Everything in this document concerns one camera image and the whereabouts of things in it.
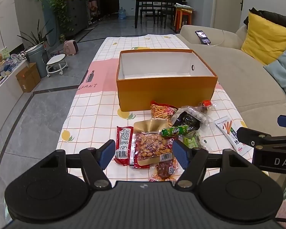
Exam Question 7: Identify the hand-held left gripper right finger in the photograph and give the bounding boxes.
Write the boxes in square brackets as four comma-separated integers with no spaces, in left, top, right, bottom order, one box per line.
[172,138,253,188]

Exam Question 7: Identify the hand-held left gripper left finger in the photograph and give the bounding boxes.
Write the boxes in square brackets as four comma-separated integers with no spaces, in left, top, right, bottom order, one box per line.
[39,139,116,188]

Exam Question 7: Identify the green snack packet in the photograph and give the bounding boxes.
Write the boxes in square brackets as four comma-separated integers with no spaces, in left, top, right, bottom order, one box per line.
[180,134,209,152]

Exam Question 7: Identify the white packet with orange sticks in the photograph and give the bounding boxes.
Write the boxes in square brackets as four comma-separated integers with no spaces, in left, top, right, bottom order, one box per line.
[214,116,253,155]

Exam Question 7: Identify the gold nut snack packet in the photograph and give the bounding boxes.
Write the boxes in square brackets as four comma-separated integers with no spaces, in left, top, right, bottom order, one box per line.
[133,120,175,169]

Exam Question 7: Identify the orange cracker stick packet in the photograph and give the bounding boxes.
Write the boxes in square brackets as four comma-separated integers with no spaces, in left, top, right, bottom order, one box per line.
[150,101,179,127]

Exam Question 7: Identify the orange cardboard box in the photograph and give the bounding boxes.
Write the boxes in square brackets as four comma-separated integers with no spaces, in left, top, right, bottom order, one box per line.
[116,50,218,112]

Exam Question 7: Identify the clear bag of dark snacks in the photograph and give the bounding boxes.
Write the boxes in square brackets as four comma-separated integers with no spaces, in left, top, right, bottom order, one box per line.
[173,105,216,134]

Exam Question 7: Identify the brown dried meat packet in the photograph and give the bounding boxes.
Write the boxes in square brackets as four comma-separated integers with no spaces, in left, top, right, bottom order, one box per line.
[150,159,182,183]

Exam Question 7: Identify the green sausage snack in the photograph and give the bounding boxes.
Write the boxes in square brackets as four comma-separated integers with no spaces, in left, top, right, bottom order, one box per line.
[161,124,197,138]

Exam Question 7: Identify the light blue pillow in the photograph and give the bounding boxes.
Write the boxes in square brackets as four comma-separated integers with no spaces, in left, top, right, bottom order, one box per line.
[263,38,286,106]

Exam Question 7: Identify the checked fruit print tablecloth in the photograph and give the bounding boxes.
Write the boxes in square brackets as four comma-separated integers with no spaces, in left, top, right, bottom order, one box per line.
[56,35,249,184]

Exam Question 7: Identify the small red brown snack packet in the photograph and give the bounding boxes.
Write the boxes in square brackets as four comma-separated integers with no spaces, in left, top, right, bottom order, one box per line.
[197,99,217,112]

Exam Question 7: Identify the beige sofa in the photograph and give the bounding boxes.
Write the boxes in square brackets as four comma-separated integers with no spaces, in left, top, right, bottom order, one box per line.
[175,24,286,179]

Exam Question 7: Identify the yellow pillow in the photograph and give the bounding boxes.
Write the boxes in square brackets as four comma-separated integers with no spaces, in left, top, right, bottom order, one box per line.
[241,12,286,65]

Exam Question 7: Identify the white rolling stool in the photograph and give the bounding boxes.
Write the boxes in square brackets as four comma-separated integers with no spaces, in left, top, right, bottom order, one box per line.
[46,54,68,77]

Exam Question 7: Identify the smartphone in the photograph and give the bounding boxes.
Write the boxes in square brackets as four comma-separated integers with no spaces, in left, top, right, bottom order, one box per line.
[195,30,211,45]

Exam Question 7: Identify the brown cardboard carton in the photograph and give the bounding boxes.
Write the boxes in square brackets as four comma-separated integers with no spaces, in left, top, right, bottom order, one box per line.
[15,62,41,93]

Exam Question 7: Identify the pink space heater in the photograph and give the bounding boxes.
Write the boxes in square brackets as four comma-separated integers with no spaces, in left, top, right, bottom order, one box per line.
[63,40,79,56]

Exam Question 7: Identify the grey green trash can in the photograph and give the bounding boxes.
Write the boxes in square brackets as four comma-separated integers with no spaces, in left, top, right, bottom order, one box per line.
[26,44,49,78]

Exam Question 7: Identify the white door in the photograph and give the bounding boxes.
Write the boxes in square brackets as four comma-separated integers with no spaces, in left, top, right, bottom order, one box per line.
[214,0,245,27]

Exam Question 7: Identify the orange stacked stools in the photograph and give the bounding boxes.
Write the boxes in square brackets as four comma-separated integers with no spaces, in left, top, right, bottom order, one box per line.
[174,7,194,32]

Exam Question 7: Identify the long leaf potted plant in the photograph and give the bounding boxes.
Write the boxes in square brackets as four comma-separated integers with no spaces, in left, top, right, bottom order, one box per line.
[17,20,55,48]

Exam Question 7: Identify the dark grey cabinet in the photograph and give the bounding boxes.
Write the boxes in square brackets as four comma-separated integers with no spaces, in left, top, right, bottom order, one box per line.
[66,0,89,33]

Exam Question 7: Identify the leafy plant on cabinet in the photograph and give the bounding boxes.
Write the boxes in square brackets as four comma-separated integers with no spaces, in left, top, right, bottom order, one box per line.
[49,0,86,32]

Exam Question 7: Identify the black dining table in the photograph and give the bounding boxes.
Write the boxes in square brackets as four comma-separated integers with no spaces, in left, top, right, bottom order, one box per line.
[132,0,183,28]

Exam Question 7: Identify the white charging cable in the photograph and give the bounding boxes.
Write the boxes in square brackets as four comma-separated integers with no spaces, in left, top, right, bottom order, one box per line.
[208,32,229,47]

